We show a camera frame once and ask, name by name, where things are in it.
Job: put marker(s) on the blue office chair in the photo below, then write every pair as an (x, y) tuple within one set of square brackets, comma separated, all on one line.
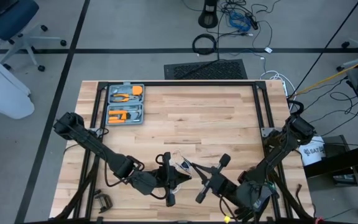
[(8, 18)]

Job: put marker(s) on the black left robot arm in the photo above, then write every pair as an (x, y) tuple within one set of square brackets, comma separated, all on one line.
[(98, 146)]

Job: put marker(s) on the black metal cart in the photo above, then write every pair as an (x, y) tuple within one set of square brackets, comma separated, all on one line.
[(337, 161)]

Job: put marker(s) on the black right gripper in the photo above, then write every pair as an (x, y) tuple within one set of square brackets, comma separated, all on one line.
[(224, 186)]

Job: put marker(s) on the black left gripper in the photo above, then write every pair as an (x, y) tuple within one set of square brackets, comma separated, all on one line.
[(166, 180)]

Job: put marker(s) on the white printed bucket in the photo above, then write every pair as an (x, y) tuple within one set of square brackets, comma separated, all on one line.
[(312, 154)]

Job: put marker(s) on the black stand base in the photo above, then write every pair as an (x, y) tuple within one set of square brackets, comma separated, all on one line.
[(208, 18)]

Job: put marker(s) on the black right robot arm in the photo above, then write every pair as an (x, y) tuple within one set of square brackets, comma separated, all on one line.
[(278, 152)]

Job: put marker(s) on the small yellow tag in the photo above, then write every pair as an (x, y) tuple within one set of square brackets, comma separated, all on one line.
[(226, 219)]

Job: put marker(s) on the black floor mat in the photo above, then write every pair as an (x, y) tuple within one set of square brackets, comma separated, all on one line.
[(213, 70)]

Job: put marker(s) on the black C-clamp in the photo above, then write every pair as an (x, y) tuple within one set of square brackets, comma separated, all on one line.
[(106, 202)]

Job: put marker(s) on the orange black utility knife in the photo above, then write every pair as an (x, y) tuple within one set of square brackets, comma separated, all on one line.
[(117, 120)]

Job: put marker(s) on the orange tape measure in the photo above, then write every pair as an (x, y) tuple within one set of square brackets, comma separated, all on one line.
[(137, 90)]

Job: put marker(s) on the black power strip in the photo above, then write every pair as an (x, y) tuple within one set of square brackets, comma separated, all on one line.
[(253, 22)]

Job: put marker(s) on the grey black work glove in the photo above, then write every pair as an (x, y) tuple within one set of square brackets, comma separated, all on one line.
[(244, 214)]

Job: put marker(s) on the white plastic bin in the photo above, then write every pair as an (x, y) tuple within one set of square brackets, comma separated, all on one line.
[(2, 90)]

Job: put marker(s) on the grey plastic tool case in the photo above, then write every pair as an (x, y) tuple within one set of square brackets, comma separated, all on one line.
[(125, 104)]

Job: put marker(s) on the white plug adapter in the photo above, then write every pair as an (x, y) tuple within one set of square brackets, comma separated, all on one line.
[(268, 49)]

